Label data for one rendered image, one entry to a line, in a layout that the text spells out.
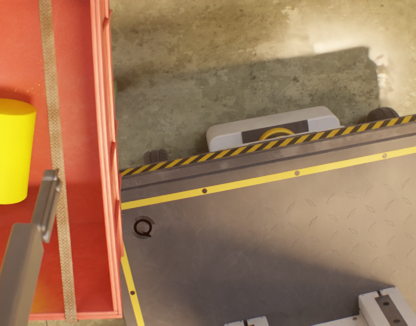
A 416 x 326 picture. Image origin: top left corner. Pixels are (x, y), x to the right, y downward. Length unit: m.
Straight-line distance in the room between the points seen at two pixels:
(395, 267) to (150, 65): 0.64
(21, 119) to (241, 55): 0.77
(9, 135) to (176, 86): 0.73
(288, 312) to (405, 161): 0.36
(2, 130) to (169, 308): 0.61
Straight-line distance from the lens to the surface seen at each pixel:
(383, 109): 1.44
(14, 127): 0.76
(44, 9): 0.60
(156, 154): 1.37
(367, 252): 1.28
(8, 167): 0.77
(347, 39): 1.48
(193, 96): 1.45
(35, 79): 0.81
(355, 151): 1.20
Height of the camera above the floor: 1.41
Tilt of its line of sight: 70 degrees down
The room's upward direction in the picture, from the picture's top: 165 degrees clockwise
